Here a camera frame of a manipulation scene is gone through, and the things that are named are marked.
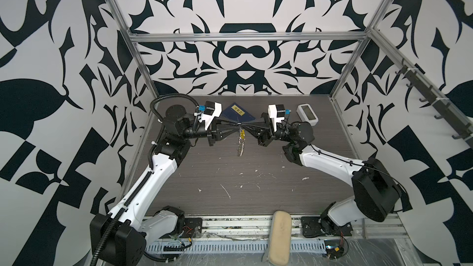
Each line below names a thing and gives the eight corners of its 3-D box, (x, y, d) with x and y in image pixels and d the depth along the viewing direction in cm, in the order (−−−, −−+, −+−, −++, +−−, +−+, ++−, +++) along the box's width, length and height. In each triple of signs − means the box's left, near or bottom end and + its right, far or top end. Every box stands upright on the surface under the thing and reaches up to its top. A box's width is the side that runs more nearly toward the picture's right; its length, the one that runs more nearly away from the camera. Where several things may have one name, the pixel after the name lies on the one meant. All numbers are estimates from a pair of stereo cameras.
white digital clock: (304, 128, 108) (307, 122, 104) (295, 110, 117) (297, 104, 113) (316, 126, 109) (319, 120, 105) (306, 108, 118) (309, 102, 113)
